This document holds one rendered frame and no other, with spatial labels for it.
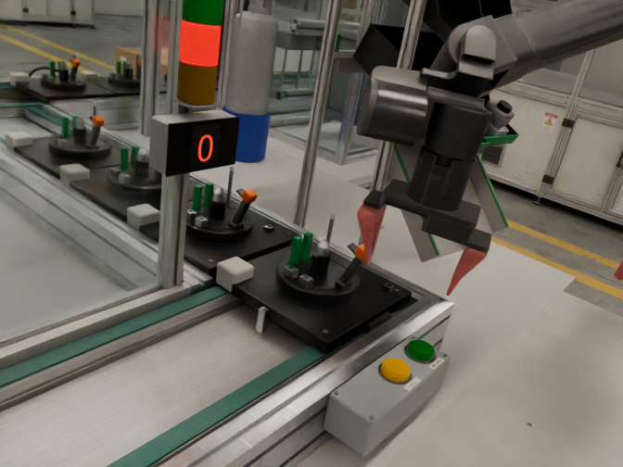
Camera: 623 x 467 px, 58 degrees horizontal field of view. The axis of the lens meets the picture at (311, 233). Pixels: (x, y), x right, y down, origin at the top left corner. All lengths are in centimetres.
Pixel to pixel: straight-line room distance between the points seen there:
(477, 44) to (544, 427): 62
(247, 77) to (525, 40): 122
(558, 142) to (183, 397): 442
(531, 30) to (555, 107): 430
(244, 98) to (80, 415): 122
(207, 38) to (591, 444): 81
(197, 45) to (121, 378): 44
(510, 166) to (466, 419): 427
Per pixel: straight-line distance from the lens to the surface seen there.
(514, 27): 65
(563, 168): 498
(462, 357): 108
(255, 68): 177
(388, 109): 56
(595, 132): 489
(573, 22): 70
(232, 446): 67
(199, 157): 79
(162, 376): 81
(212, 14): 75
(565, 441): 100
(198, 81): 76
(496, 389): 103
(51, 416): 77
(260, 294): 90
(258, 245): 105
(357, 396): 76
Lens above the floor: 144
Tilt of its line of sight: 25 degrees down
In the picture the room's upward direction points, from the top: 10 degrees clockwise
